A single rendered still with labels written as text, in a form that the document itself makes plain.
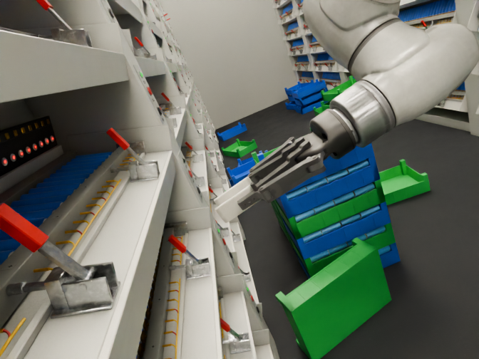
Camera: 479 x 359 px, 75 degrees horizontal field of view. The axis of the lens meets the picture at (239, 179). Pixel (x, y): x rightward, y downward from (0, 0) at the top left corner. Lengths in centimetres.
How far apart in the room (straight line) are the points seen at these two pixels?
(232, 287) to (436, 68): 60
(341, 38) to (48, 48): 41
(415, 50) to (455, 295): 75
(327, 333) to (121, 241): 74
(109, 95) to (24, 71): 36
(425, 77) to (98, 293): 46
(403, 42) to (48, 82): 44
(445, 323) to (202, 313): 71
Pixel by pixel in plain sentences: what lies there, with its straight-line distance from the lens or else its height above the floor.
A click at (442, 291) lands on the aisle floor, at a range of 111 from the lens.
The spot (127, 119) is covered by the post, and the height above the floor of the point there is 77.
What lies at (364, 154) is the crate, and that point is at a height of 42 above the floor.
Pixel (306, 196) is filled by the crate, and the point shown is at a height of 36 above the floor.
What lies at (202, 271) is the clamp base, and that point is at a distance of 56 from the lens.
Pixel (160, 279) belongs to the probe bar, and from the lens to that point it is 53.
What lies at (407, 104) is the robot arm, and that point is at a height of 65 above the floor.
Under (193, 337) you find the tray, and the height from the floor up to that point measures 50.
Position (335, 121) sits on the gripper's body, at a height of 67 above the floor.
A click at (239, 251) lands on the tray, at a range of 128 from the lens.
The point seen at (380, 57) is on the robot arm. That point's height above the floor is 72.
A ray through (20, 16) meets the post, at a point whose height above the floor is 99.
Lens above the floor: 81
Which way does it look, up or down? 21 degrees down
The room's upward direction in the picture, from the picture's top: 23 degrees counter-clockwise
